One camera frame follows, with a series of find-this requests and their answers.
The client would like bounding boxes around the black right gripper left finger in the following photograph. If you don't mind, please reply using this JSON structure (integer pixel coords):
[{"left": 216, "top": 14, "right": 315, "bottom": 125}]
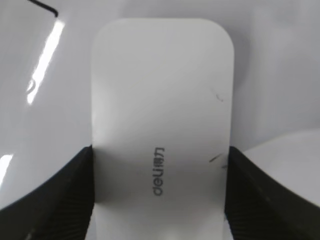
[{"left": 0, "top": 146, "right": 95, "bottom": 240}]

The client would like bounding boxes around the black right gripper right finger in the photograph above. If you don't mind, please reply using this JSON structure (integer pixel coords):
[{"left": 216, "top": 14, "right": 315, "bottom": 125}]
[{"left": 224, "top": 146, "right": 320, "bottom": 240}]

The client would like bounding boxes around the white rectangular board eraser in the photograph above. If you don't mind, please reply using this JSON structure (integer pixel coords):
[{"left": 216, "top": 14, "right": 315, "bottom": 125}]
[{"left": 91, "top": 18, "right": 235, "bottom": 240}]

